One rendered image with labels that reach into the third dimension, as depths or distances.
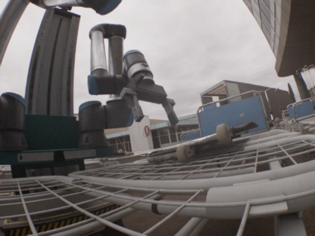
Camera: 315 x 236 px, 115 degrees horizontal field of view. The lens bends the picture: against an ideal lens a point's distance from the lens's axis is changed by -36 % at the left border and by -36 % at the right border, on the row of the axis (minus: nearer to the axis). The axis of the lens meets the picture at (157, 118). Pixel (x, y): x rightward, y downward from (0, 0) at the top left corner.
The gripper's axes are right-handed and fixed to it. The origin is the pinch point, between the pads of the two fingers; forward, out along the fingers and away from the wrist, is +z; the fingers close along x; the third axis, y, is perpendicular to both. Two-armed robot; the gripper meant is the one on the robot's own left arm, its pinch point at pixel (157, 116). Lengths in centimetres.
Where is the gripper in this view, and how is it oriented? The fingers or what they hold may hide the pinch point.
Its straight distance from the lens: 46.7
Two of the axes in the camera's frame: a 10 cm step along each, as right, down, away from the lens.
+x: 7.8, 1.1, 6.2
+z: 3.2, 7.8, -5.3
